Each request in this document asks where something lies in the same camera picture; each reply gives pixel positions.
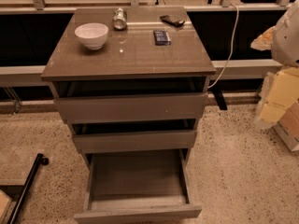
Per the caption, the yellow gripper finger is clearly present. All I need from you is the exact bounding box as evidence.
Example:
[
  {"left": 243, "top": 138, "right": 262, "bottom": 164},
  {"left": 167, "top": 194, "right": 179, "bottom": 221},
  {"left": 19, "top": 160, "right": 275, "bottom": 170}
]
[
  {"left": 254, "top": 67, "right": 299, "bottom": 129},
  {"left": 250, "top": 26, "right": 276, "bottom": 51}
]

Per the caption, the blue rxbar blueberry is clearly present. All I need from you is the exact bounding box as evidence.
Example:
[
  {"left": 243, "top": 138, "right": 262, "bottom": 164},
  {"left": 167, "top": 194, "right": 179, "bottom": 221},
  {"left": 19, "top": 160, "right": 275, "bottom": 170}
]
[{"left": 153, "top": 30, "right": 171, "bottom": 46}]

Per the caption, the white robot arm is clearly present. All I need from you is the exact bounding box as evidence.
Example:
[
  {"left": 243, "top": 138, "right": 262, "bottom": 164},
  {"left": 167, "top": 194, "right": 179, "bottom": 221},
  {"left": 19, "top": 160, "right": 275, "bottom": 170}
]
[{"left": 250, "top": 0, "right": 299, "bottom": 129}]

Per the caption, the top drawer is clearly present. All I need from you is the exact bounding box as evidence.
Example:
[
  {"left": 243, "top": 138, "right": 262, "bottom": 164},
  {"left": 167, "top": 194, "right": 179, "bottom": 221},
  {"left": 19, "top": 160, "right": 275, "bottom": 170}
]
[{"left": 55, "top": 77, "right": 207, "bottom": 124}]

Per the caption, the drawer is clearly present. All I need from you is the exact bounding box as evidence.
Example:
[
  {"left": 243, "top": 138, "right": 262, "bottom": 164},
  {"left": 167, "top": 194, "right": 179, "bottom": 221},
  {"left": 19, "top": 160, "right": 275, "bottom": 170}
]
[
  {"left": 75, "top": 149, "right": 201, "bottom": 224},
  {"left": 55, "top": 77, "right": 207, "bottom": 124},
  {"left": 72, "top": 119, "right": 196, "bottom": 154}
]

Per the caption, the grey drawer cabinet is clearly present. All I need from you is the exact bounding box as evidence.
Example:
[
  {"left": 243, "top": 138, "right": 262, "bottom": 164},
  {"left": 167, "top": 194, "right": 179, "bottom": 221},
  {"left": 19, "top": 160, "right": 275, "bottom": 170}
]
[{"left": 40, "top": 6, "right": 217, "bottom": 224}]

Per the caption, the middle drawer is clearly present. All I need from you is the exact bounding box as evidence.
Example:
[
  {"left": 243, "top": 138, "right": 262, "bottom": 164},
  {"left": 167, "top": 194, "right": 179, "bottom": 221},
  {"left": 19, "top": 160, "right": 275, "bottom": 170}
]
[{"left": 72, "top": 119, "right": 196, "bottom": 154}]

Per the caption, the bottom drawer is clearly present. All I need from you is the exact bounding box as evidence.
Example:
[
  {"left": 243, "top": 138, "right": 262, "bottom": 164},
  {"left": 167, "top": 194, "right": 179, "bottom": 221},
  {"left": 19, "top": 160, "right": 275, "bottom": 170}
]
[{"left": 75, "top": 149, "right": 201, "bottom": 224}]

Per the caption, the cardboard box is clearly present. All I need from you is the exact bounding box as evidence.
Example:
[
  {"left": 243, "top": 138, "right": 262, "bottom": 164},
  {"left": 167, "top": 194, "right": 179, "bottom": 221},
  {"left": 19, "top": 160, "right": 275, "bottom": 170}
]
[{"left": 279, "top": 102, "right": 299, "bottom": 139}]

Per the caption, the white wooden crate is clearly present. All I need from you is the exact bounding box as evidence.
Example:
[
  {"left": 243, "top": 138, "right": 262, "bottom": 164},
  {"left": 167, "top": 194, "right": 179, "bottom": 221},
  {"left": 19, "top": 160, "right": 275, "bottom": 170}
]
[{"left": 274, "top": 123, "right": 299, "bottom": 151}]

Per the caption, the dark snack packet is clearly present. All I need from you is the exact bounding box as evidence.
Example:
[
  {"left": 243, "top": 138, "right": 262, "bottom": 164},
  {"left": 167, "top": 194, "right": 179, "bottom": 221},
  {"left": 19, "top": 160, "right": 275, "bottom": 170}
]
[{"left": 160, "top": 15, "right": 185, "bottom": 28}]

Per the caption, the silver can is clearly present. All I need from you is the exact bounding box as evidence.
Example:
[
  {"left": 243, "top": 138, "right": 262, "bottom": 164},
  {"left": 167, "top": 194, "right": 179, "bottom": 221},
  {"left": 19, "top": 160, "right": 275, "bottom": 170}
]
[{"left": 113, "top": 7, "right": 127, "bottom": 30}]

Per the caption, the white ceramic bowl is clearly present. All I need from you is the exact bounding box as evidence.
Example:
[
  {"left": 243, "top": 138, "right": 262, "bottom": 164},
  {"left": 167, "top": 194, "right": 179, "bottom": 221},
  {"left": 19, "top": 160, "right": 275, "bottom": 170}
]
[{"left": 75, "top": 22, "right": 108, "bottom": 50}]

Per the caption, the black metal bar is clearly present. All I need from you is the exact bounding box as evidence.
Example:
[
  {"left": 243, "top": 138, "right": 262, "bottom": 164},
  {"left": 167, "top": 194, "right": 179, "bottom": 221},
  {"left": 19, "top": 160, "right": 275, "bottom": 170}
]
[{"left": 7, "top": 153, "right": 50, "bottom": 224}]

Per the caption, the white cable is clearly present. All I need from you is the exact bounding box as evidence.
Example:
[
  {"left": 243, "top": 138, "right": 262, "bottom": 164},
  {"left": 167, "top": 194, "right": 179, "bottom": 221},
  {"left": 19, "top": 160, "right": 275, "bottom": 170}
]
[{"left": 206, "top": 2, "right": 240, "bottom": 90}]

